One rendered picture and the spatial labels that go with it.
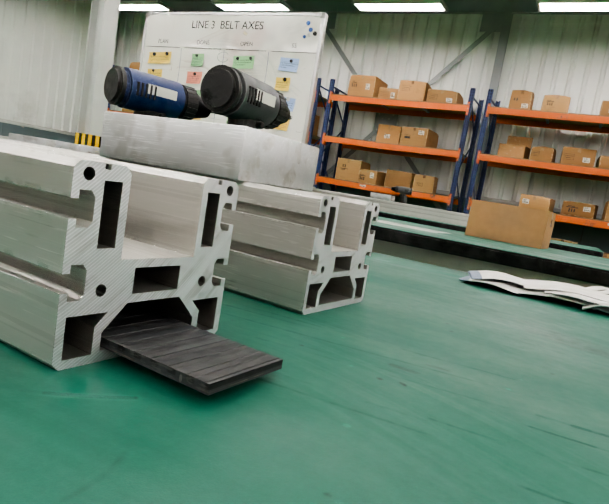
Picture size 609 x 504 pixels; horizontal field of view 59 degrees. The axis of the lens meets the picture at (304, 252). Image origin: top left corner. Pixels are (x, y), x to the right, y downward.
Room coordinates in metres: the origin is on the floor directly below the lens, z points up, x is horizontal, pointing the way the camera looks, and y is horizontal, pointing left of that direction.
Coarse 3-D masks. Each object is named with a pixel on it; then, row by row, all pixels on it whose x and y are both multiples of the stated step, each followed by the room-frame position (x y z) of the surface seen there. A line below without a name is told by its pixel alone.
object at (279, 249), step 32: (256, 192) 0.39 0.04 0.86; (288, 192) 0.38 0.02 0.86; (256, 224) 0.39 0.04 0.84; (288, 224) 0.38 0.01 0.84; (320, 224) 0.38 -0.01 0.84; (352, 224) 0.43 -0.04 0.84; (256, 256) 0.39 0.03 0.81; (288, 256) 0.39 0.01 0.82; (320, 256) 0.38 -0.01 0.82; (352, 256) 0.42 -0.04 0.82; (224, 288) 0.40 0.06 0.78; (256, 288) 0.39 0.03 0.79; (288, 288) 0.37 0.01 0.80; (320, 288) 0.38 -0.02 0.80; (352, 288) 0.43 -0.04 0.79
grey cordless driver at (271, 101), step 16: (208, 80) 0.67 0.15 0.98; (224, 80) 0.66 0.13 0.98; (240, 80) 0.67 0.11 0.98; (256, 80) 0.71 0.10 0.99; (208, 96) 0.67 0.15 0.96; (224, 96) 0.66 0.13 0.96; (240, 96) 0.67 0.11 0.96; (256, 96) 0.69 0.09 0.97; (272, 96) 0.73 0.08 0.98; (224, 112) 0.68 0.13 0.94; (240, 112) 0.69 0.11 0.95; (256, 112) 0.71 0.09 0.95; (272, 112) 0.74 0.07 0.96; (288, 112) 0.80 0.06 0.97; (256, 128) 0.73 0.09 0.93; (272, 128) 0.78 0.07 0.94
